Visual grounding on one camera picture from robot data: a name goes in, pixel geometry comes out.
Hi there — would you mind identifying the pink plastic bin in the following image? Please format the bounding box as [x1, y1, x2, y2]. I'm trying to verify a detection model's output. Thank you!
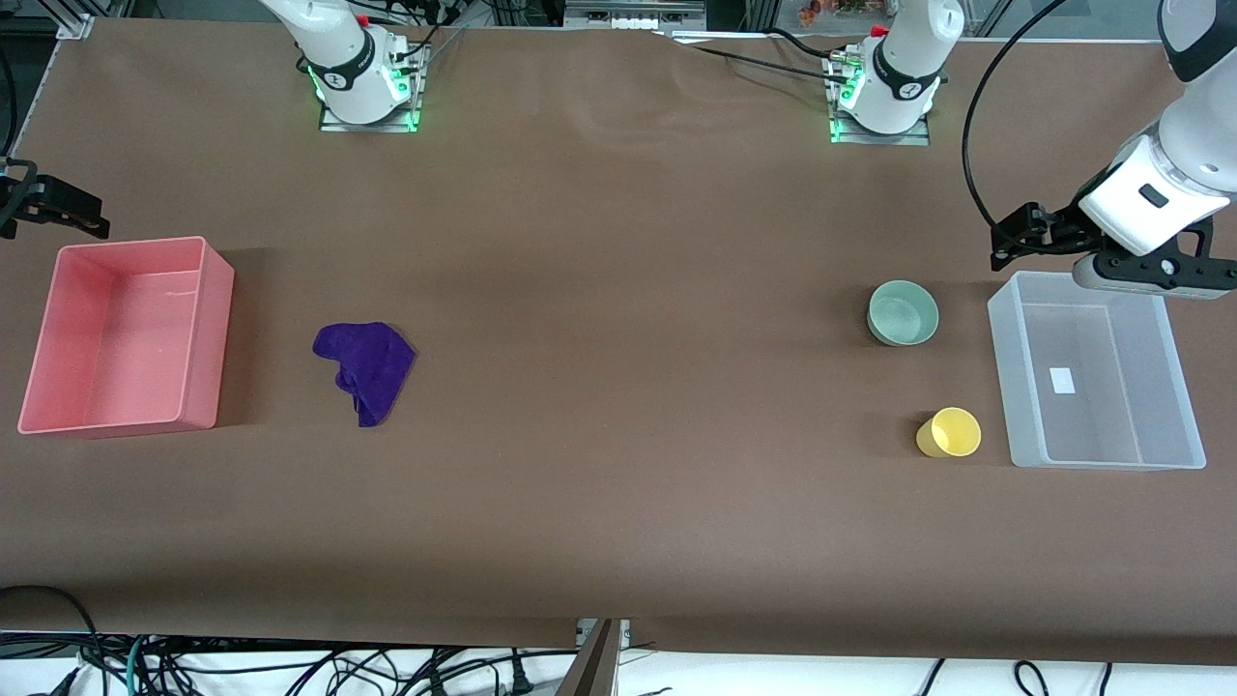
[17, 236, 236, 438]

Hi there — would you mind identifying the thick black floor cable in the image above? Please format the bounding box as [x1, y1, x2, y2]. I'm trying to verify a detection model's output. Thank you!
[0, 584, 102, 696]

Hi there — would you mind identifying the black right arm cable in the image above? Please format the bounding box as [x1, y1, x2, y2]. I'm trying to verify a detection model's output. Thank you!
[0, 43, 18, 160]

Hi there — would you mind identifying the purple cloth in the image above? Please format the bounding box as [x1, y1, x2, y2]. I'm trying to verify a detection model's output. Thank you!
[312, 322, 417, 428]

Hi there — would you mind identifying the yellow cup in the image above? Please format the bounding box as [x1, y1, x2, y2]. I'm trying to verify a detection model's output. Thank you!
[915, 407, 983, 459]

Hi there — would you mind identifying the clear plastic bin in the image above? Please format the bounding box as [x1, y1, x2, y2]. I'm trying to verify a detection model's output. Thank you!
[987, 271, 1208, 471]

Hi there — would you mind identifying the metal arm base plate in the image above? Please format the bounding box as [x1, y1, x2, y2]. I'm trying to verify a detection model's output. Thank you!
[319, 43, 423, 133]
[829, 53, 932, 146]

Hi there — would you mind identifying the aluminium frame profile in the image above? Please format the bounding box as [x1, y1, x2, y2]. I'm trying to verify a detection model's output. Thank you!
[58, 0, 131, 40]

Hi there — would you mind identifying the green bowl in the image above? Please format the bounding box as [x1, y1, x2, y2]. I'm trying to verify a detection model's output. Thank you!
[867, 280, 940, 347]

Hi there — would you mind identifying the black cable on table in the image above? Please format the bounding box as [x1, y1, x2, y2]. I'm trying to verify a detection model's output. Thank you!
[676, 39, 847, 86]
[768, 27, 851, 61]

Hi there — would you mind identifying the brown table cover sheet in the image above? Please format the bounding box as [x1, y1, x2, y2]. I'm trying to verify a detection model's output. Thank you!
[0, 17, 1237, 666]

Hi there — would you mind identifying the white power strip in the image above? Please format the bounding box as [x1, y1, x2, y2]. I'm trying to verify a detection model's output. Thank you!
[565, 0, 706, 30]

